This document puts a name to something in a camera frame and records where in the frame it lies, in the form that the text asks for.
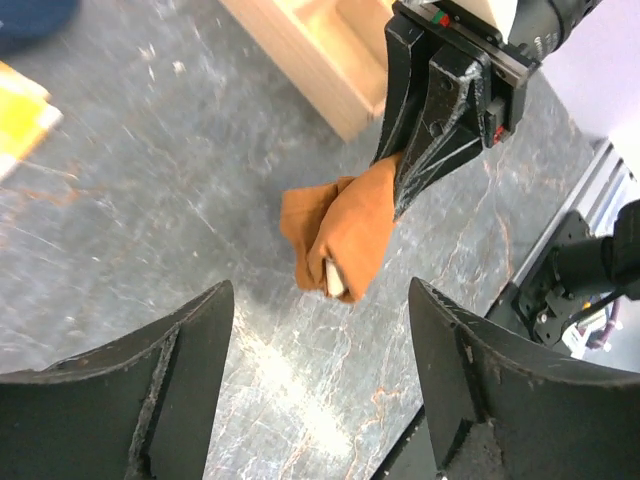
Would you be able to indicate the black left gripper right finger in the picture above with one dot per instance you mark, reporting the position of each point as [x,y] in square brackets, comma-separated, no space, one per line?
[499,406]

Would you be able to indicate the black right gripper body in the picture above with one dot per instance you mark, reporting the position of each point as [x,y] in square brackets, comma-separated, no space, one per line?
[471,27]

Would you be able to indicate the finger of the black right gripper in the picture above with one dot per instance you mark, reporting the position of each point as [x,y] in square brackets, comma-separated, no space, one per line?
[450,129]
[408,53]

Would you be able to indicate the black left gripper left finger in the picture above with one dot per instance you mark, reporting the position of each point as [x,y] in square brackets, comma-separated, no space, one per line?
[139,407]

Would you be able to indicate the brown underwear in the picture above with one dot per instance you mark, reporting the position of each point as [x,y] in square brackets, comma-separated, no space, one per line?
[348,222]

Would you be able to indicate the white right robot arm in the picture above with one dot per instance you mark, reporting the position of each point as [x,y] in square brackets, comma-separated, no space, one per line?
[589,275]

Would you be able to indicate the navy blue underwear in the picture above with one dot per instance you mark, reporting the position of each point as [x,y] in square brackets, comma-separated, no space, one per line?
[24,22]

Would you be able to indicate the wooden compartment tray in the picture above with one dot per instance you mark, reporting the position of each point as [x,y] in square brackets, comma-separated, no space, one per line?
[334,52]

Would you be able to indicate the orange checkered cloth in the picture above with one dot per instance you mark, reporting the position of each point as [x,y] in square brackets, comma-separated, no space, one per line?
[26,117]

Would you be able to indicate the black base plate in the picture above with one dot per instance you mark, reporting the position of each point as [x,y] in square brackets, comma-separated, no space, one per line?
[500,320]

